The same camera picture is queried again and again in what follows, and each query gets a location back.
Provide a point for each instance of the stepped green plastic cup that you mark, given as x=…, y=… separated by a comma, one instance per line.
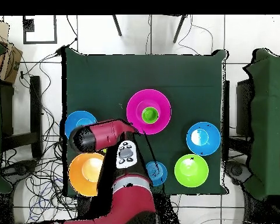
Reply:
x=150, y=115

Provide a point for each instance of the grey stand base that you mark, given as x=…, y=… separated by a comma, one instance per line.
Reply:
x=18, y=170

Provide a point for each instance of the grey chair base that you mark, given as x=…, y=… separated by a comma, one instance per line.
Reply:
x=236, y=171

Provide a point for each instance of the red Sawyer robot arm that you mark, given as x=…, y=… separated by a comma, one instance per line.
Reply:
x=102, y=135

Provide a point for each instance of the green plastic bowl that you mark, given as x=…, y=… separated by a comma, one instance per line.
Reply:
x=198, y=177

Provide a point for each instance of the black stand leg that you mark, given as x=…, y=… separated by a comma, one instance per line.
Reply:
x=179, y=29
x=117, y=25

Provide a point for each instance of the black box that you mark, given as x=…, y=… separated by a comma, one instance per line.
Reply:
x=243, y=105

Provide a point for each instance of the black table frame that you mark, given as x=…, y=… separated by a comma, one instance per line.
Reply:
x=35, y=116

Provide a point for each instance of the small blue plastic bowl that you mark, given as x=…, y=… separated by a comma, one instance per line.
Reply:
x=163, y=173

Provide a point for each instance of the orange plastic bowl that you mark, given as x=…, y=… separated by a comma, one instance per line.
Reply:
x=79, y=182

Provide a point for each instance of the pink plastic bowl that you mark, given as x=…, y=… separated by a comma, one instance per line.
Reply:
x=135, y=109

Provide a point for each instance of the large blue plastic bowl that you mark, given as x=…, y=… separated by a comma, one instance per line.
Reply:
x=212, y=142
x=71, y=121

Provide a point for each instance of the dark green table cloth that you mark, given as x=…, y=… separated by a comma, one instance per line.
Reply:
x=107, y=81

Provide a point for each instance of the cardboard box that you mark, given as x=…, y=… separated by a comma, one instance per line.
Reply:
x=10, y=63

